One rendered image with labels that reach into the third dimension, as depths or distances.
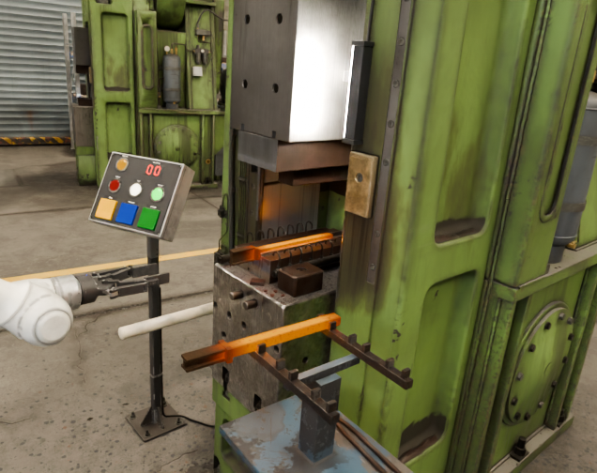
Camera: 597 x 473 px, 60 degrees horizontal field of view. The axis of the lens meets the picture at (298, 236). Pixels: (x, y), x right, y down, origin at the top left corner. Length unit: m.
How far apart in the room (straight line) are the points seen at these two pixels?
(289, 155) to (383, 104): 0.32
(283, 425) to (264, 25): 1.08
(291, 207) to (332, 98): 0.55
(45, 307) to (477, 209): 1.22
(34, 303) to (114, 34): 5.30
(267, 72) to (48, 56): 7.91
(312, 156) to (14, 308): 0.90
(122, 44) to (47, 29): 3.13
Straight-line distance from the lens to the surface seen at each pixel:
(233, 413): 1.92
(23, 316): 1.17
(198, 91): 6.46
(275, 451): 1.31
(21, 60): 9.26
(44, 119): 9.36
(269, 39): 1.53
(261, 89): 1.55
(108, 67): 6.29
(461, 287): 1.77
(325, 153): 1.63
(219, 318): 1.81
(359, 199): 1.44
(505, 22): 1.65
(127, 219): 1.97
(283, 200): 1.90
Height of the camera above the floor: 1.58
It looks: 19 degrees down
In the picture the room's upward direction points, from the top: 4 degrees clockwise
